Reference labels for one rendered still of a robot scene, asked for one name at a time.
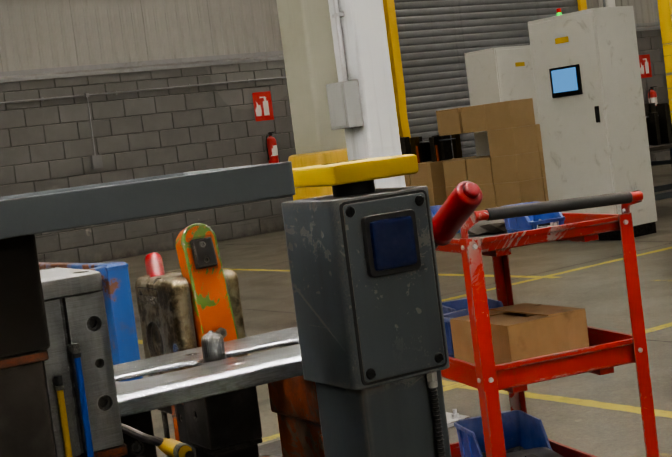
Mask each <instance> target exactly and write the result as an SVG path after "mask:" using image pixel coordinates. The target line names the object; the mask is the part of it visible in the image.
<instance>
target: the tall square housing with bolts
mask: <svg viewBox="0 0 672 457"><path fill-rule="evenodd" d="M40 275H41V283H42V290H43V297H44V304H45V311H46V318H47V325H48V332H49V340H50V347H49V348H48V349H47V351H48V357H49V359H48V360H45V361H42V363H43V368H44V375H45V382H46V389H47V396H48V403H49V410H50V417H51V425H52V432H53V439H54V446H55V453H56V457H119V456H123V455H127V454H128V450H127V445H126V444H125V443H124V440H123V433H122V426H121V418H120V411H119V404H118V397H117V389H116V382H115V375H114V367H113V360H112V353H111V346H110V338H109V331H108V324H107V317H106V309H105V302H104V295H103V290H102V289H103V285H102V277H101V273H100V272H99V271H95V270H83V269H71V268H58V267H55V268H47V269H41V270H40Z"/></svg>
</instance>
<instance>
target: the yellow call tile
mask: <svg viewBox="0 0 672 457"><path fill-rule="evenodd" d="M292 170H293V177H294V185H295V188H303V187H319V186H332V192H333V197H341V196H351V195H358V194H365V193H371V192H375V184H374V180H376V179H383V178H389V177H396V176H403V175H410V174H415V173H417V172H418V162H417V156H416V155H414V154H406V155H396V156H386V157H375V158H365V159H358V160H350V161H343V162H336V163H329V164H321V165H314V166H307V167H300V168H292Z"/></svg>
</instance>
